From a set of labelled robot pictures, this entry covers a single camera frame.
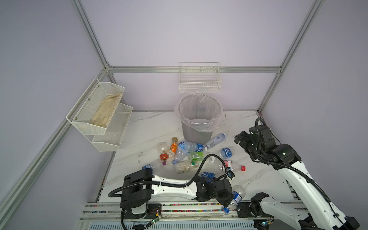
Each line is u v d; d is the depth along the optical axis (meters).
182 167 0.90
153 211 0.73
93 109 0.78
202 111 1.01
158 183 0.43
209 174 0.81
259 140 0.51
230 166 0.86
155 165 0.91
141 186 0.46
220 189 0.54
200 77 0.96
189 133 0.94
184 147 0.92
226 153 0.90
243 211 0.73
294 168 0.41
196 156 0.88
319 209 0.38
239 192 0.76
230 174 0.64
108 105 0.82
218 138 1.03
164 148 0.96
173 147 0.92
